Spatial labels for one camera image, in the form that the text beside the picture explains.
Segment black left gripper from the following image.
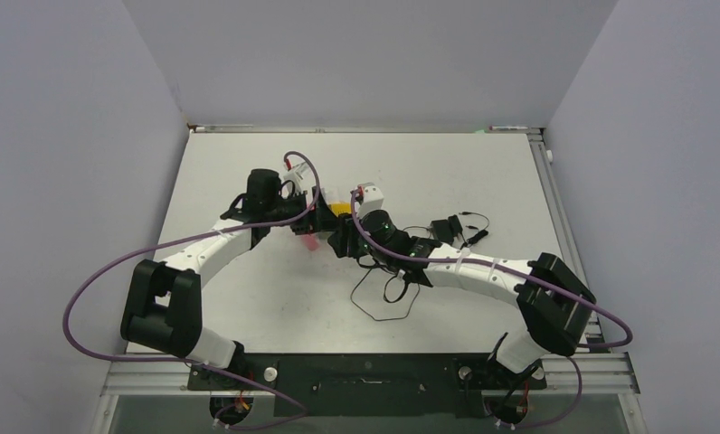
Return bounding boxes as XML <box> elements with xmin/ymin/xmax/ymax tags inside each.
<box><xmin>265</xmin><ymin>187</ymin><xmax>339</xmax><ymax>235</ymax></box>

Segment yellow block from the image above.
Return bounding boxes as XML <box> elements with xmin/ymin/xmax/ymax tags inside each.
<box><xmin>328</xmin><ymin>203</ymin><xmax>352</xmax><ymax>217</ymax></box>

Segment pink triangular power strip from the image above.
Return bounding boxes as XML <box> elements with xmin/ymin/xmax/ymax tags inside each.
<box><xmin>301</xmin><ymin>234</ymin><xmax>320</xmax><ymax>251</ymax></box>

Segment white charger block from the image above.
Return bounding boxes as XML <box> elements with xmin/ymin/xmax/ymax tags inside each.
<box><xmin>322</xmin><ymin>187</ymin><xmax>345</xmax><ymax>205</ymax></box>

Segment black power adapter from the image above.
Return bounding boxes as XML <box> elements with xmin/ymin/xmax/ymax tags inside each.
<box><xmin>431</xmin><ymin>219</ymin><xmax>455</xmax><ymax>245</ymax></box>

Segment black TP-Link adapter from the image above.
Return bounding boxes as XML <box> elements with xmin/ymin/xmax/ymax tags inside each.
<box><xmin>447</xmin><ymin>214</ymin><xmax>463</xmax><ymax>239</ymax></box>

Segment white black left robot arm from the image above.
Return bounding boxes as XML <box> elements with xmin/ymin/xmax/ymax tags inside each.
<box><xmin>120</xmin><ymin>163</ymin><xmax>330</xmax><ymax>389</ymax></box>

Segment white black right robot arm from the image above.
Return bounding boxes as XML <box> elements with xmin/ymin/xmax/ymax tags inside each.
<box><xmin>328</xmin><ymin>210</ymin><xmax>596</xmax><ymax>387</ymax></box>

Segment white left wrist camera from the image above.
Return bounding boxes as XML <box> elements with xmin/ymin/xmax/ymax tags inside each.
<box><xmin>282</xmin><ymin>162</ymin><xmax>312</xmax><ymax>196</ymax></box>

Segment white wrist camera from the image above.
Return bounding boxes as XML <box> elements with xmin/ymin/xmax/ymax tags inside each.
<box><xmin>355</xmin><ymin>183</ymin><xmax>384</xmax><ymax>219</ymax></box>
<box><xmin>282</xmin><ymin>162</ymin><xmax>312</xmax><ymax>196</ymax></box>

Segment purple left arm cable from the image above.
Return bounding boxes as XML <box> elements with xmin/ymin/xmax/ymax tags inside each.
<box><xmin>62</xmin><ymin>150</ymin><xmax>323</xmax><ymax>432</ymax></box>

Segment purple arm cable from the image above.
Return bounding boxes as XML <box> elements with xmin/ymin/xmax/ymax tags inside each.
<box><xmin>62</xmin><ymin>150</ymin><xmax>323</xmax><ymax>432</ymax></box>
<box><xmin>348</xmin><ymin>189</ymin><xmax>634</xmax><ymax>431</ymax></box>

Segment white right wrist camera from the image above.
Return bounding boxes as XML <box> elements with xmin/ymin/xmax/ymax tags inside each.
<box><xmin>355</xmin><ymin>183</ymin><xmax>384</xmax><ymax>219</ymax></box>

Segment long black adapter cable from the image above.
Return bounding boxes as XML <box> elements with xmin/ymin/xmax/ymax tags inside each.
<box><xmin>350</xmin><ymin>224</ymin><xmax>433</xmax><ymax>324</ymax></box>

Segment bundled black adapter cable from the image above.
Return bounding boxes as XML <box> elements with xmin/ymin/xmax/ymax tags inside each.
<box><xmin>455</xmin><ymin>211</ymin><xmax>492</xmax><ymax>250</ymax></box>

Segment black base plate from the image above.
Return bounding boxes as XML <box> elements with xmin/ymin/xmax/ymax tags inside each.
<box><xmin>187</xmin><ymin>353</ymin><xmax>547</xmax><ymax>418</ymax></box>

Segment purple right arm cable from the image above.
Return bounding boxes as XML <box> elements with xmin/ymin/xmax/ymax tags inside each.
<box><xmin>348</xmin><ymin>189</ymin><xmax>634</xmax><ymax>431</ymax></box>

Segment aluminium frame rail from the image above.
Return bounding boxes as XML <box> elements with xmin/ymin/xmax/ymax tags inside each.
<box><xmin>526</xmin><ymin>128</ymin><xmax>604</xmax><ymax>354</ymax></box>

